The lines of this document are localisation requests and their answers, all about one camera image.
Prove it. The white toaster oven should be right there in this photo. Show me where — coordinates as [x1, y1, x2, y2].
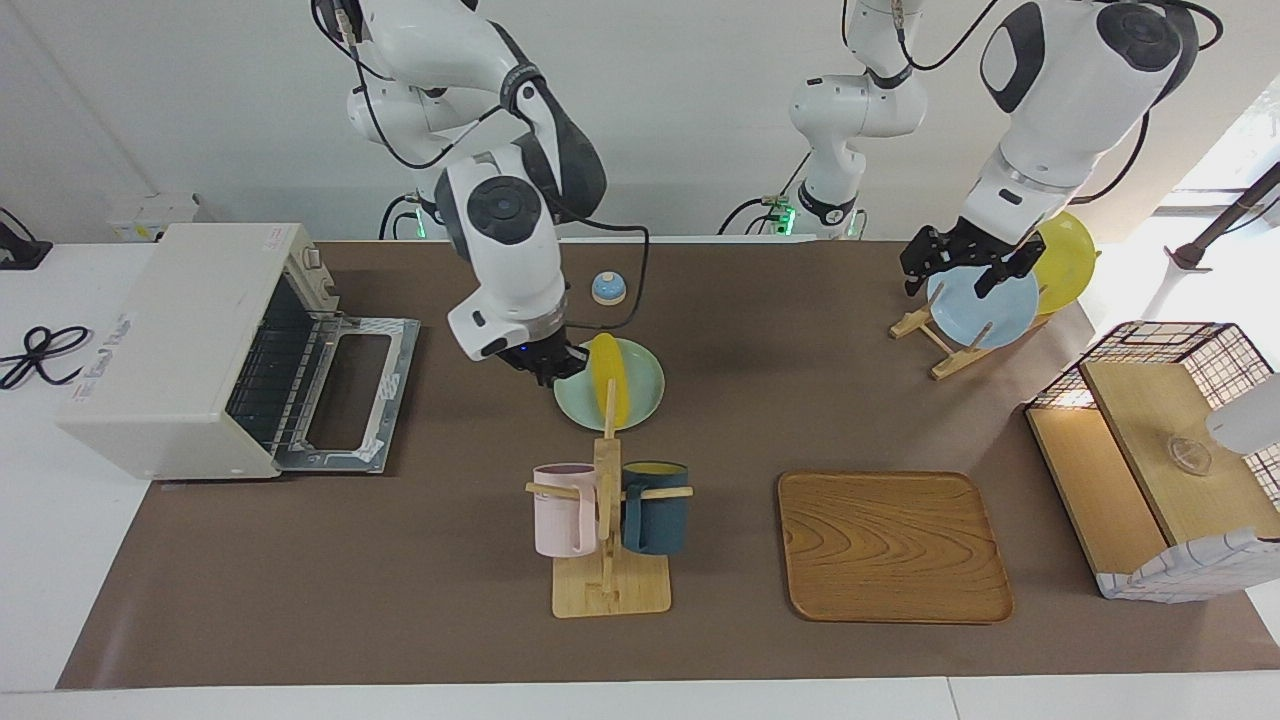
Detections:
[57, 222, 343, 483]

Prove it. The wooden plate rack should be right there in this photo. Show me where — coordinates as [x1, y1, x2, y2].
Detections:
[889, 283, 1051, 381]

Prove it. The metal oven wire rack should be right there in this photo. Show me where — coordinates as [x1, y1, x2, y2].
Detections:
[228, 310, 346, 453]

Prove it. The yellow plate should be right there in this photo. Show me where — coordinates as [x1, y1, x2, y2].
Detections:
[1030, 211, 1098, 316]

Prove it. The yellow corn cob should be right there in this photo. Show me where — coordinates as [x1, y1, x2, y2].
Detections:
[586, 333, 632, 429]

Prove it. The black coiled cable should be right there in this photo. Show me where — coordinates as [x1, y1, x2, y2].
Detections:
[0, 325, 94, 391]

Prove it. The black clamp stand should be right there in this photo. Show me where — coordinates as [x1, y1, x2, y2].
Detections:
[0, 207, 53, 271]

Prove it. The brown table mat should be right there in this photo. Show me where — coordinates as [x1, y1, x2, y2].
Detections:
[57, 240, 1280, 691]

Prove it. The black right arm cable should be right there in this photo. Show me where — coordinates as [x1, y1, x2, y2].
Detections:
[335, 0, 651, 333]

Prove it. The dark metal pole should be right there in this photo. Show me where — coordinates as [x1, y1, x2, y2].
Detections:
[1165, 160, 1280, 271]

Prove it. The wire basket with wooden shelves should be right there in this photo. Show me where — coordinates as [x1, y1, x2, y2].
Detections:
[1024, 321, 1280, 603]

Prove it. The wooden mug rack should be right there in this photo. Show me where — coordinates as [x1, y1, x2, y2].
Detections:
[525, 377, 694, 619]

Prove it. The dark teal mug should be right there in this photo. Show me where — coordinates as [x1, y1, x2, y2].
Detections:
[620, 460, 690, 557]

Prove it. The light green plate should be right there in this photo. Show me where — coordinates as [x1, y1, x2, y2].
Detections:
[553, 338, 665, 433]

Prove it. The pink mug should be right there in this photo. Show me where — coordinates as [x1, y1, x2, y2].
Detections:
[532, 462, 599, 559]

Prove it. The white rounded object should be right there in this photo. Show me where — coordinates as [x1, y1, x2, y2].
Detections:
[1205, 375, 1280, 456]

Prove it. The white wall socket box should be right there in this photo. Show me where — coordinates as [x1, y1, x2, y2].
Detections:
[105, 195, 201, 244]

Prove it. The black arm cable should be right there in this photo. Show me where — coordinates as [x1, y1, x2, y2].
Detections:
[898, 0, 1151, 206]
[335, 0, 651, 333]

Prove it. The light blue plate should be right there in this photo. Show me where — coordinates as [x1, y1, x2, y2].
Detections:
[926, 262, 1041, 350]

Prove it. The clear glass piece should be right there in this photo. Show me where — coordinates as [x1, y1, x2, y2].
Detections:
[1165, 435, 1214, 476]

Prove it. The glass oven door with handle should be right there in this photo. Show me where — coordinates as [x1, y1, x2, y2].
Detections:
[272, 315, 422, 475]

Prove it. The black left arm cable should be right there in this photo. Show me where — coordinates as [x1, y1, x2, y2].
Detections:
[898, 0, 1151, 206]

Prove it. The brown wooden tray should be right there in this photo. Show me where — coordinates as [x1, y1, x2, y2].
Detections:
[777, 470, 1014, 625]

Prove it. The white checkered cloth liner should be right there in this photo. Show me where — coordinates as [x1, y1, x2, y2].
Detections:
[1095, 527, 1280, 603]

